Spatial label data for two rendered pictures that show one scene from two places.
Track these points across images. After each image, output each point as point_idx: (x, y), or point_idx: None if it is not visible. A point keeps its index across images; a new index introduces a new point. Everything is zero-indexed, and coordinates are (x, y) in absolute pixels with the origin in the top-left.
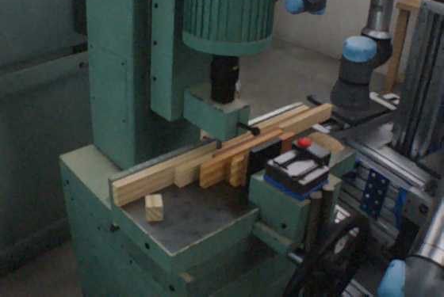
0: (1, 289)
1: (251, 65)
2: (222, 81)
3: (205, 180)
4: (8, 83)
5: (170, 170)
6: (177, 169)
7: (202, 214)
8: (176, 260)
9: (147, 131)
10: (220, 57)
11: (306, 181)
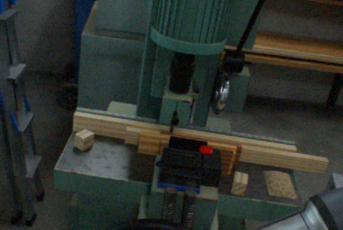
0: (73, 193)
1: None
2: (172, 72)
3: (139, 146)
4: (135, 47)
5: (122, 126)
6: (127, 127)
7: (110, 162)
8: (57, 175)
9: (151, 103)
10: (174, 51)
11: (165, 172)
